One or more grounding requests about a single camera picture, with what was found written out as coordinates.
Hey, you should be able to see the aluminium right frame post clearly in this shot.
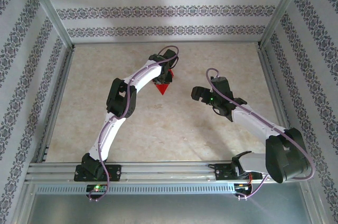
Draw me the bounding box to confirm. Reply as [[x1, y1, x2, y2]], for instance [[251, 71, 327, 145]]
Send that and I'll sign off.
[[260, 0, 309, 47]]

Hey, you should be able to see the aluminium frame post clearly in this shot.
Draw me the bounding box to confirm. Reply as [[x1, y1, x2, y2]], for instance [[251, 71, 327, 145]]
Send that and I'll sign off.
[[22, 0, 74, 48], [260, 0, 309, 47]]

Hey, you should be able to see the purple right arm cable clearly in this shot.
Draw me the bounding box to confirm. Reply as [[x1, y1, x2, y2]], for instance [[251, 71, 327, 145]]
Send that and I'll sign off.
[[205, 68, 315, 200]]

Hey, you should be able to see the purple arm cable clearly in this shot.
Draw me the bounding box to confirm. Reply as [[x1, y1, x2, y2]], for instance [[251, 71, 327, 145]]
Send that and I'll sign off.
[[88, 45, 181, 202], [205, 68, 315, 200]]

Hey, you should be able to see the aluminium rear rail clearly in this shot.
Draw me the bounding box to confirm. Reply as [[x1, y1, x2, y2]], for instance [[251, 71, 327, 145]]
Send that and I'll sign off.
[[71, 40, 262, 48]]

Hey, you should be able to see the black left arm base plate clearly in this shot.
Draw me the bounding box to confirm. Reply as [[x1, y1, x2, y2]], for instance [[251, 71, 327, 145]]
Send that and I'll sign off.
[[73, 164, 123, 182]]

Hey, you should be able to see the grey slotted cable duct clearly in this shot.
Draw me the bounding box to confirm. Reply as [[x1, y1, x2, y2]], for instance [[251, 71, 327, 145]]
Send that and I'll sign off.
[[35, 183, 236, 195]]

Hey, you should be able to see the right controller board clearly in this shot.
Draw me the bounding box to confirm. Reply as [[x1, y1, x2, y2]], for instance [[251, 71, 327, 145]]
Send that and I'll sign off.
[[234, 183, 253, 192]]

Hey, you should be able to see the aluminium left frame post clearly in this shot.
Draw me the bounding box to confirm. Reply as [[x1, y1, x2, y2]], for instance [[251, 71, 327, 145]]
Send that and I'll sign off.
[[22, 0, 74, 48]]

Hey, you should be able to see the grey metal panel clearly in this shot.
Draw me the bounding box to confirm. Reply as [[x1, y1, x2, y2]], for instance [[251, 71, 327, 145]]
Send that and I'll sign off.
[[26, 193, 312, 224]]

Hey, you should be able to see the aluminium mounting rail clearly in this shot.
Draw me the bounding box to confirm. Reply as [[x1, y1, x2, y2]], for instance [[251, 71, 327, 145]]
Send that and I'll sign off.
[[25, 162, 315, 183]]

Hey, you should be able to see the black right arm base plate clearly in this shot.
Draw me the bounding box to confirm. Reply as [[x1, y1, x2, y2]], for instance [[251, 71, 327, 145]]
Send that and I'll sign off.
[[214, 162, 264, 182]]

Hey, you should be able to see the aluminium right side rail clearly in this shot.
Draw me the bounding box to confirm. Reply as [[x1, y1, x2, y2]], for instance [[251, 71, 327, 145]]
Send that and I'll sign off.
[[255, 43, 301, 161]]

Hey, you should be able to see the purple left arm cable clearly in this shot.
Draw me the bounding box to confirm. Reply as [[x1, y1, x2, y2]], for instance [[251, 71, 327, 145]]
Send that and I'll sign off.
[[88, 45, 181, 202]]

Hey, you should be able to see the controller board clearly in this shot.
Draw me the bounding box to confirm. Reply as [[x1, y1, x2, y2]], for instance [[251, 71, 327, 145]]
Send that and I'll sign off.
[[234, 183, 253, 192], [86, 183, 109, 193]]

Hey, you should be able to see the aluminium left side rail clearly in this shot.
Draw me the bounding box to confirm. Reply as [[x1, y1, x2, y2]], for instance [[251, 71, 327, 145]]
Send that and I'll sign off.
[[36, 45, 75, 163]]

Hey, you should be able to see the left controller board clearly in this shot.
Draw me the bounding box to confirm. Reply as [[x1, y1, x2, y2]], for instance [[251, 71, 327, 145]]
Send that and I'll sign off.
[[86, 183, 109, 193]]

